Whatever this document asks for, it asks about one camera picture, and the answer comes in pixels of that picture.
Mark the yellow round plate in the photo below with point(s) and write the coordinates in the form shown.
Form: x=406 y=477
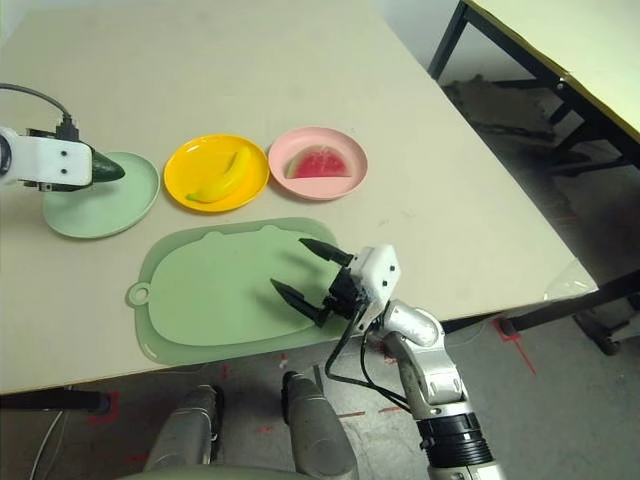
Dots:
x=200 y=160

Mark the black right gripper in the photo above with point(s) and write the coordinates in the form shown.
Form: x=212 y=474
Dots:
x=350 y=292

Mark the black framed side table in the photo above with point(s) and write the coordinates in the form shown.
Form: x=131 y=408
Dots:
x=575 y=40

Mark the green silicone cutting mat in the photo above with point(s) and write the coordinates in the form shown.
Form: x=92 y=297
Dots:
x=215 y=290

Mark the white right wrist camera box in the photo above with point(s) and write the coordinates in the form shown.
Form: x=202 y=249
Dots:
x=380 y=272

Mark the grey robot left leg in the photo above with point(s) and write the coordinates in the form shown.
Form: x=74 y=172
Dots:
x=185 y=430

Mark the black table leg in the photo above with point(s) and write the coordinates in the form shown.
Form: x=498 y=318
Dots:
x=575 y=302

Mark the yellow toy banana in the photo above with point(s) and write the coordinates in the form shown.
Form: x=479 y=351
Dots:
x=225 y=182

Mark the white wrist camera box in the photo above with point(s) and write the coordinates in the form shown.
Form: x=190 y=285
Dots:
x=380 y=272
x=45 y=160

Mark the clear table corner guard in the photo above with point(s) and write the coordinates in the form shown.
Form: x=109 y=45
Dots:
x=565 y=282

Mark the red watermelon slice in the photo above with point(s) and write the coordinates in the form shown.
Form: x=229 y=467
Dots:
x=320 y=162

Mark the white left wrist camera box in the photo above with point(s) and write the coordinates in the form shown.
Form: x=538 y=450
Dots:
x=45 y=160

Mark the pink round plate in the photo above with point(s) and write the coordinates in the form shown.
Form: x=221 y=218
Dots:
x=325 y=190

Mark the grey robot torso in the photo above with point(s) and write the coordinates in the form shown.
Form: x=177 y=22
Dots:
x=210 y=472

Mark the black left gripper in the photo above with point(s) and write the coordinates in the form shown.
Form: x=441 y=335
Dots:
x=55 y=187

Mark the light green round plate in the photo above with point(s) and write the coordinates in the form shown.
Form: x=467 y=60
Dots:
x=100 y=210

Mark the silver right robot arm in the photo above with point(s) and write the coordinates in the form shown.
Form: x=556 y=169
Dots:
x=430 y=370

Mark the black table frame bar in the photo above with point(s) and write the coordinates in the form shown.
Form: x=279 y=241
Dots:
x=50 y=400

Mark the dark green avocado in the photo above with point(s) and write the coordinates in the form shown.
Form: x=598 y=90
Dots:
x=107 y=169

